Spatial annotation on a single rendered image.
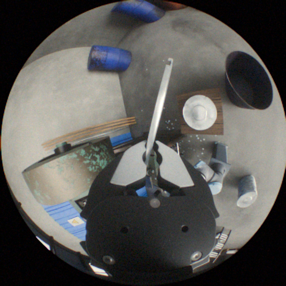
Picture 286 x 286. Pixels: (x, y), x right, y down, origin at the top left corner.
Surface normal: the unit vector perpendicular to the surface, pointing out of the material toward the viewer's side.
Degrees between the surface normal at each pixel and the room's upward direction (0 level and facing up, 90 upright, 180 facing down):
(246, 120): 0
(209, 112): 0
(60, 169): 101
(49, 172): 92
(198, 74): 0
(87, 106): 90
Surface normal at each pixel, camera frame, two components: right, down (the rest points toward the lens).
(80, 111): 0.64, 0.04
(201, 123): -0.73, 0.30
